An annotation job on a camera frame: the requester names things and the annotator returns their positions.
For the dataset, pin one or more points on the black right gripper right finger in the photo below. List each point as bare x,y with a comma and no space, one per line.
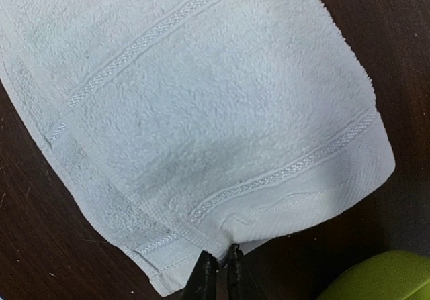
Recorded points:
240,284

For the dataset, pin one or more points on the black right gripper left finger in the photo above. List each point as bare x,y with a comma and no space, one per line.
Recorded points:
201,284

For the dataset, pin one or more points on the white terry towel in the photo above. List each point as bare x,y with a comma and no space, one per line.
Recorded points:
182,126

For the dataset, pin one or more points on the lime green plastic bowl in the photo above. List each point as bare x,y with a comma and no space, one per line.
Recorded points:
394,274

